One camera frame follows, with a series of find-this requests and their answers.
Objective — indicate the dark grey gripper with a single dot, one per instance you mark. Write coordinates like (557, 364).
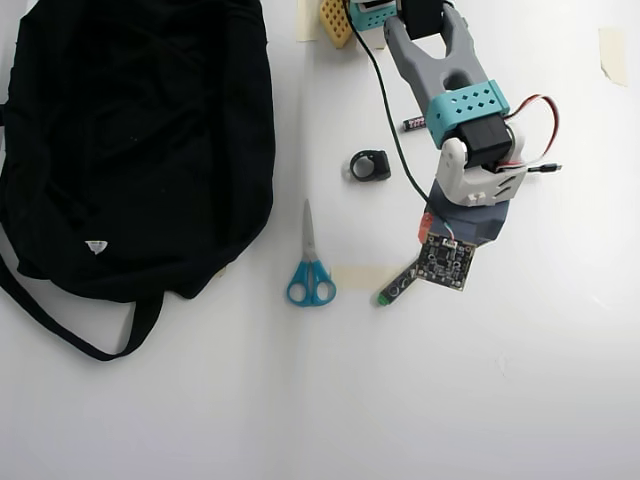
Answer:
(487, 224)

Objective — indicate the black AAA battery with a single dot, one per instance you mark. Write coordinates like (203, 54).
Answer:
(414, 124)

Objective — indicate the bare camera circuit board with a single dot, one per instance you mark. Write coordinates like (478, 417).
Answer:
(442, 262)

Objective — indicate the beige masking tape strip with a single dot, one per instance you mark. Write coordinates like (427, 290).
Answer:
(307, 20)
(360, 277)
(614, 55)

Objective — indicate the green marker with black barrel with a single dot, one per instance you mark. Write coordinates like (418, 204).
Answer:
(392, 290)

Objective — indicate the grey teal white robot arm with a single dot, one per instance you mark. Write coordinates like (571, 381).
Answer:
(425, 60)

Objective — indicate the black fabric bag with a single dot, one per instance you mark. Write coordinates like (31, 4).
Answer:
(125, 150)

